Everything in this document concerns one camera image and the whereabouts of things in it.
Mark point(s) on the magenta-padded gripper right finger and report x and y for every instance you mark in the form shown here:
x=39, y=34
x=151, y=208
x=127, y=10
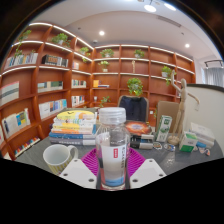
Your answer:
x=146, y=172

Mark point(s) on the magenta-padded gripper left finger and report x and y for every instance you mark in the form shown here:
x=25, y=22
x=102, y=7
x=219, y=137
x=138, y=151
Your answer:
x=78, y=173

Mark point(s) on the clear plastic water bottle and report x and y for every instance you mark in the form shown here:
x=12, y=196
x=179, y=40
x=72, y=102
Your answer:
x=112, y=160

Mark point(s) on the yellow striped ceramic mug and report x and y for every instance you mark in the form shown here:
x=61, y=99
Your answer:
x=56, y=160

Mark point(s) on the small round printed sticker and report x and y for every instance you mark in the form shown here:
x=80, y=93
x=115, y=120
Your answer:
x=207, y=152
x=169, y=147
x=200, y=150
x=157, y=145

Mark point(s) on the stack of dark books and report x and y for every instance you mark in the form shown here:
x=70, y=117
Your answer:
x=140, y=130

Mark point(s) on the stack of colourful books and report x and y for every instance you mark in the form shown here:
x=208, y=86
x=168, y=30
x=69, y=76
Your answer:
x=73, y=128

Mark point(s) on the tall green white carton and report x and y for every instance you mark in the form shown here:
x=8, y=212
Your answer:
x=163, y=128

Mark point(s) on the small green white box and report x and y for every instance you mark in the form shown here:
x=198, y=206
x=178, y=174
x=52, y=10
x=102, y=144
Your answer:
x=187, y=141

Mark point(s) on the tan chair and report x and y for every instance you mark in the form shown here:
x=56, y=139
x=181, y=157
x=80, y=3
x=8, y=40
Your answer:
x=165, y=110

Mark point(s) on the dark blue chair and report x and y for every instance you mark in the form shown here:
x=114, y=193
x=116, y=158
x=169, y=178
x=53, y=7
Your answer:
x=133, y=108

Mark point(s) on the wooden artist mannequin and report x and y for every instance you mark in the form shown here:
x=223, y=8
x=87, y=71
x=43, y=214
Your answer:
x=181, y=103

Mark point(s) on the white partition with dark top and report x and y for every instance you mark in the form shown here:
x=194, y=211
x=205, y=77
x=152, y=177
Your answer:
x=210, y=106

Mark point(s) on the orange wooden shelf unit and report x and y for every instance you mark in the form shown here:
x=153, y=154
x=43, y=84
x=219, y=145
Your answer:
x=50, y=75

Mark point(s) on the grey curtain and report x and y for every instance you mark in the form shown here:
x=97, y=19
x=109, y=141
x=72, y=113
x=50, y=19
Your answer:
x=213, y=76

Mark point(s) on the black ceiling track rail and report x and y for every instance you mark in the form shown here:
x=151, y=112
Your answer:
x=213, y=61

